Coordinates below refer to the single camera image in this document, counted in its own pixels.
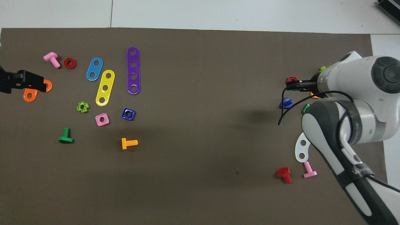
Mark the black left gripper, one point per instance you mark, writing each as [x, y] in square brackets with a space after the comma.
[7, 81]

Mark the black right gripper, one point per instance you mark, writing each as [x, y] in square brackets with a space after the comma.
[314, 84]

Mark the blue triangular-head plastic bolt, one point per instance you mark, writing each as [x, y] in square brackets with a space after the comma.
[287, 103]

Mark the blue square plastic nut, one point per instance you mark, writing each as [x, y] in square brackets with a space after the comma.
[124, 117]

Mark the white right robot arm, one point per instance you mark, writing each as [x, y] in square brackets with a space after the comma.
[359, 78]

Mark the red hexagonal plastic nut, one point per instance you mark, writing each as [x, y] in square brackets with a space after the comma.
[290, 78]
[65, 63]

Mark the orange plastic strip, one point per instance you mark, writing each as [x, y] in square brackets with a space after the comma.
[26, 97]

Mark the orange square plastic nut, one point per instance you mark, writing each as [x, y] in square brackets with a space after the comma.
[314, 95]

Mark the green triangular plastic nut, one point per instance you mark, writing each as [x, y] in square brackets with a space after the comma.
[306, 108]

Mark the lime green plastic bolt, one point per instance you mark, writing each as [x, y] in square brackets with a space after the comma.
[322, 68]

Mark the pink plastic toy bolt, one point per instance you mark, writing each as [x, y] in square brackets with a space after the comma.
[310, 174]
[50, 57]

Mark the lime green cross nut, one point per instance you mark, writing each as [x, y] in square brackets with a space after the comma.
[78, 107]

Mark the blue two-hole plastic strip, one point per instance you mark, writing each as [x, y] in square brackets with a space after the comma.
[94, 69]

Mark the white curved plastic strip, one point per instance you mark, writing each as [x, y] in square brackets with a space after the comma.
[298, 150]

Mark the dark green plastic bolt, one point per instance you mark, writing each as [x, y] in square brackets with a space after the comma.
[65, 139]

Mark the yellow three-hole plastic strip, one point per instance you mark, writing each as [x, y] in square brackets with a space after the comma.
[107, 82]

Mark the pink square plastic nut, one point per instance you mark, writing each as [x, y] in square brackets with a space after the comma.
[98, 122]

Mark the red plastic toy bolt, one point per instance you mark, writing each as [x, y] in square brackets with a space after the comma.
[283, 172]

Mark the purple four-hole plastic strip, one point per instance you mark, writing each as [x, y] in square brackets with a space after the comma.
[133, 70]

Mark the orange-yellow plastic bolt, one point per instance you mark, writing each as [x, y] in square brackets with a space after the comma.
[124, 143]

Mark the dark grey ribbed device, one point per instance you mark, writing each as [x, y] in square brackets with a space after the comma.
[390, 5]

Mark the brown table mat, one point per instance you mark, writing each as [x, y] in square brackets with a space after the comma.
[203, 172]

